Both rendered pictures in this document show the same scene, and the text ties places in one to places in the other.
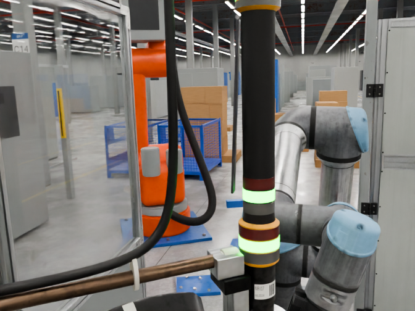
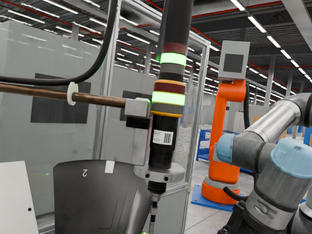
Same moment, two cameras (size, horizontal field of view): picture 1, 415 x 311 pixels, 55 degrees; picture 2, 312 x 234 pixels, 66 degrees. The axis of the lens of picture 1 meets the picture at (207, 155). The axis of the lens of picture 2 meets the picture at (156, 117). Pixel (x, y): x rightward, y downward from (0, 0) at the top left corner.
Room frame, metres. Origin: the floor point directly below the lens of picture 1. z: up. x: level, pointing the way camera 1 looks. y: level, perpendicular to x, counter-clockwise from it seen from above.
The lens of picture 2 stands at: (0.11, -0.19, 1.55)
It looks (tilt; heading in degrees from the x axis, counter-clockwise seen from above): 3 degrees down; 27
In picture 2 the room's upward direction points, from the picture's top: 7 degrees clockwise
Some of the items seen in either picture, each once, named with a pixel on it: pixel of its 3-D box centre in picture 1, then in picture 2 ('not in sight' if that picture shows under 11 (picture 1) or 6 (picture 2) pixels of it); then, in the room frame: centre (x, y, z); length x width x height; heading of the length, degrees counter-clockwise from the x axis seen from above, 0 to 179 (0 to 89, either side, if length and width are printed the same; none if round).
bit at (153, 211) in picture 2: not in sight; (153, 215); (0.40, -0.05, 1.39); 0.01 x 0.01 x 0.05
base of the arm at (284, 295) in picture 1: (281, 288); not in sight; (1.17, -0.22, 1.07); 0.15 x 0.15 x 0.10
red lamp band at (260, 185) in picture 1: (258, 181); (174, 50); (0.40, -0.05, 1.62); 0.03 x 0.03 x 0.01
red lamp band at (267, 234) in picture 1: (259, 228); (169, 88); (0.40, -0.05, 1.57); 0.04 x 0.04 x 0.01
